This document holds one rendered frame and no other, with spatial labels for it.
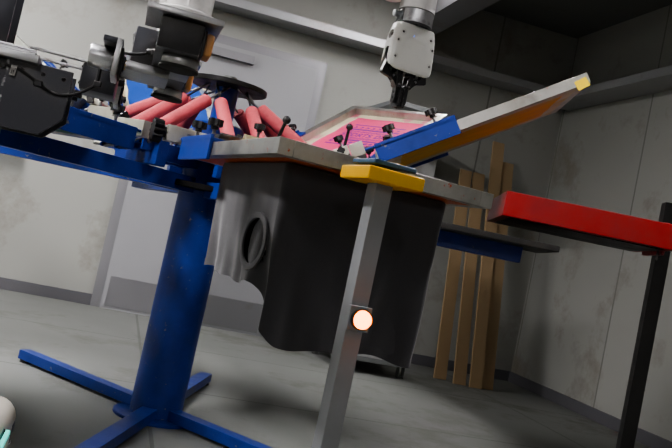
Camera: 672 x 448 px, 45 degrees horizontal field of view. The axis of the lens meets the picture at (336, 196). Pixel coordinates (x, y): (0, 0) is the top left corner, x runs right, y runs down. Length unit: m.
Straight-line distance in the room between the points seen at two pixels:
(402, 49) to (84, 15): 4.81
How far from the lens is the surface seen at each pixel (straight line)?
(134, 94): 4.15
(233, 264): 2.13
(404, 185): 1.63
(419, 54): 1.71
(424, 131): 2.87
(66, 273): 6.23
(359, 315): 1.63
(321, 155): 1.81
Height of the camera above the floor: 0.78
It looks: 4 degrees up
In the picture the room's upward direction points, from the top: 12 degrees clockwise
